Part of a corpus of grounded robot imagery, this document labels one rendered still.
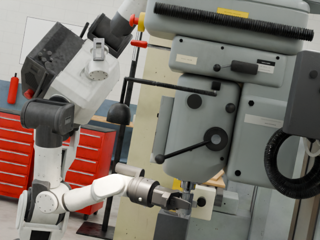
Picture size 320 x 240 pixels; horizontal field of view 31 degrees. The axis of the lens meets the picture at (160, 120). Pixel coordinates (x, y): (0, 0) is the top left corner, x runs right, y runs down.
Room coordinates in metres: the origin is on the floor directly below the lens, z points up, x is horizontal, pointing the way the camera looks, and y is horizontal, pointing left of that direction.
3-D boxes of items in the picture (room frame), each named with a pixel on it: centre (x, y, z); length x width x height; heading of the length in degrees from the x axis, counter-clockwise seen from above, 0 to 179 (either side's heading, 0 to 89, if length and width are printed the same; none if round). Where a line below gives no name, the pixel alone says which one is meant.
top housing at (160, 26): (1.80, -0.14, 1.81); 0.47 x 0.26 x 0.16; 88
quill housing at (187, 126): (1.80, -0.13, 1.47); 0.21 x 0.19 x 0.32; 178
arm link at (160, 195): (1.84, -0.04, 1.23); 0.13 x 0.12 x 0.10; 154
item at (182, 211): (1.80, -0.12, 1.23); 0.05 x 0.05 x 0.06
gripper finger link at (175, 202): (1.77, -0.11, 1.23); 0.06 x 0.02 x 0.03; 64
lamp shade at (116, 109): (1.76, 0.12, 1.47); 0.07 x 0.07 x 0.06
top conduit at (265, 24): (1.65, -0.15, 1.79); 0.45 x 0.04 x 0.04; 88
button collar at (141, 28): (1.80, 0.11, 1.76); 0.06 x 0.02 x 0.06; 178
